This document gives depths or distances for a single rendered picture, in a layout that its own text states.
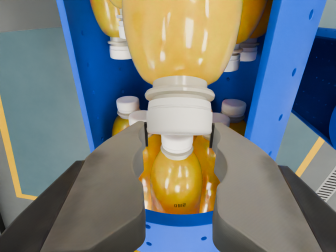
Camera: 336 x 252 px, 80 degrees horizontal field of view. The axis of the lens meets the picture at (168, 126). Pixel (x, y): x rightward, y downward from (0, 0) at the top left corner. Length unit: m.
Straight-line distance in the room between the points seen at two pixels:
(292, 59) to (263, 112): 0.05
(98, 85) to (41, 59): 1.34
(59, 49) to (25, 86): 0.41
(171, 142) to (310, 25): 0.16
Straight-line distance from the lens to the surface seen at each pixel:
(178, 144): 0.23
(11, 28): 1.02
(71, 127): 1.79
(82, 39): 0.32
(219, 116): 0.30
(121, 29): 0.26
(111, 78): 0.38
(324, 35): 0.77
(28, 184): 2.43
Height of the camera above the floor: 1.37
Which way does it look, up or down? 61 degrees down
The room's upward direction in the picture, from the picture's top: 175 degrees counter-clockwise
